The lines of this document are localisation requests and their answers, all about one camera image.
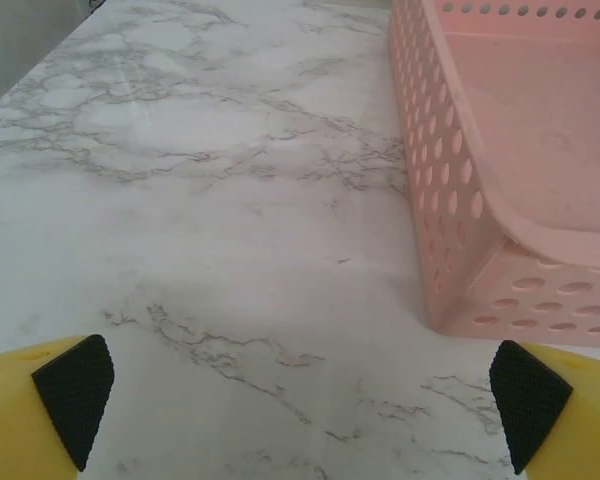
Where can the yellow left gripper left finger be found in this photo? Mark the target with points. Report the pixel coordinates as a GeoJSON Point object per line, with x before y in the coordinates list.
{"type": "Point", "coordinates": [10, 425]}

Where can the pink perforated plastic basket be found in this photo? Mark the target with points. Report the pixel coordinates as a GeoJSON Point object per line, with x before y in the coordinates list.
{"type": "Point", "coordinates": [530, 125]}

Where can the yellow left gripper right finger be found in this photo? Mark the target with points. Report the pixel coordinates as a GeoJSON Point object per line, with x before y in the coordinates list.
{"type": "Point", "coordinates": [595, 430]}

